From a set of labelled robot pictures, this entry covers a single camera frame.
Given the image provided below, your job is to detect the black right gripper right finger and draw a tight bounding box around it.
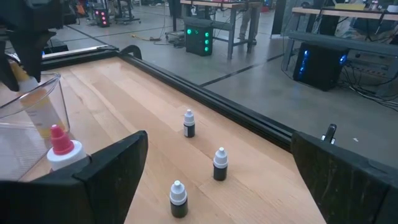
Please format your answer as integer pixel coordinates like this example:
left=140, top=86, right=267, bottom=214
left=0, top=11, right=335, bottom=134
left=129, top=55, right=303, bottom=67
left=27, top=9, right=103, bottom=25
left=290, top=130, right=398, bottom=224

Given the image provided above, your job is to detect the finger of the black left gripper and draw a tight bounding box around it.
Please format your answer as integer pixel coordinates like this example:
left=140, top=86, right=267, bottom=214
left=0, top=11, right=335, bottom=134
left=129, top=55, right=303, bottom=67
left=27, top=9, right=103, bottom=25
left=0, top=40, right=19, bottom=93
left=11, top=30, right=57, bottom=83

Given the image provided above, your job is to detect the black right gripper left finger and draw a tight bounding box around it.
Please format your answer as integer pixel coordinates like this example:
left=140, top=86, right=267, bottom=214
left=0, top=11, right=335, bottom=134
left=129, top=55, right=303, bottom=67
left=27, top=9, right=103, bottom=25
left=0, top=129, right=149, bottom=224

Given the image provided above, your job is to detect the pink food coloring bottle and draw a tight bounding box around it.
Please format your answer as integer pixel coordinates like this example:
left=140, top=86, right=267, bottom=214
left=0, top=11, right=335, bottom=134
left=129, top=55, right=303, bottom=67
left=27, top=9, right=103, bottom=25
left=46, top=124, right=91, bottom=172

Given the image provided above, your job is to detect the yellow food coloring bottle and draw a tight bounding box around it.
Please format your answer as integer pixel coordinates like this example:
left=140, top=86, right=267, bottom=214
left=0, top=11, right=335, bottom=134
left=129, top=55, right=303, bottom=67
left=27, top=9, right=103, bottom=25
left=8, top=60, right=67, bottom=140

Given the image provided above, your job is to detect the small white-capped dropper bottle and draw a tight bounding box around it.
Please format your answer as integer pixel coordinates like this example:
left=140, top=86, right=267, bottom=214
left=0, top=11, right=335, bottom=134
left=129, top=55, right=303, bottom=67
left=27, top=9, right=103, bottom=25
left=183, top=109, right=196, bottom=139
left=213, top=147, right=229, bottom=182
left=169, top=180, right=189, bottom=219

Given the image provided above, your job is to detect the black device with red lights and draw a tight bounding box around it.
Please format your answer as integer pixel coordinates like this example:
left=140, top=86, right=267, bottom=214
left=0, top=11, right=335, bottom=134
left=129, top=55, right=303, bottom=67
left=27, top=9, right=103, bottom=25
left=93, top=7, right=111, bottom=29

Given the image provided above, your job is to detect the clear plastic bin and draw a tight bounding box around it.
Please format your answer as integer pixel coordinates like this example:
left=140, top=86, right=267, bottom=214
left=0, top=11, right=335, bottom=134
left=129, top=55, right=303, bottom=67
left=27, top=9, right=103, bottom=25
left=0, top=71, right=71, bottom=183

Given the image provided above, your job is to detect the black computer with blue lights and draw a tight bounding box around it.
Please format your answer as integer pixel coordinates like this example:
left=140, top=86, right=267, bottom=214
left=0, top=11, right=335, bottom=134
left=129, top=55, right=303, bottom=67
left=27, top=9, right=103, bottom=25
left=292, top=42, right=349, bottom=92

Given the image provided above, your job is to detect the grey metal bench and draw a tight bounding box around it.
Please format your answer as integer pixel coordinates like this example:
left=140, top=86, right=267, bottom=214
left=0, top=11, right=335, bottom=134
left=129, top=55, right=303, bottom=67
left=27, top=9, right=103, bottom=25
left=281, top=29, right=398, bottom=80

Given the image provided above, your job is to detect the black computer with green lights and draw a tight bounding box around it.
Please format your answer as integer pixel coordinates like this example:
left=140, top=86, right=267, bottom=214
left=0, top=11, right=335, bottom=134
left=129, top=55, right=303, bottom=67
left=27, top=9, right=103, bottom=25
left=185, top=24, right=214, bottom=57

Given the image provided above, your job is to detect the metal-legged workbench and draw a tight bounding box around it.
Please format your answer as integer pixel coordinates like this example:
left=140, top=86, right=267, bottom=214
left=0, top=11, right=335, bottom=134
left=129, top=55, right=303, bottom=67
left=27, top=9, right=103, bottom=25
left=180, top=0, right=262, bottom=60

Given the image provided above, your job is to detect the person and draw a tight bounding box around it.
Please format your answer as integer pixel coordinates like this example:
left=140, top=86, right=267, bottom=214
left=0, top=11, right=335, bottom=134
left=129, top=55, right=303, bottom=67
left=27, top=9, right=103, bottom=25
left=238, top=6, right=259, bottom=45

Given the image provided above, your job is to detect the black aluminium table frame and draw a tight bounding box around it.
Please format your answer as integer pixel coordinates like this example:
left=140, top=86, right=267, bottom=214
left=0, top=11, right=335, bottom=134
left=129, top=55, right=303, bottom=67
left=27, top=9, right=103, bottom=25
left=40, top=44, right=338, bottom=154

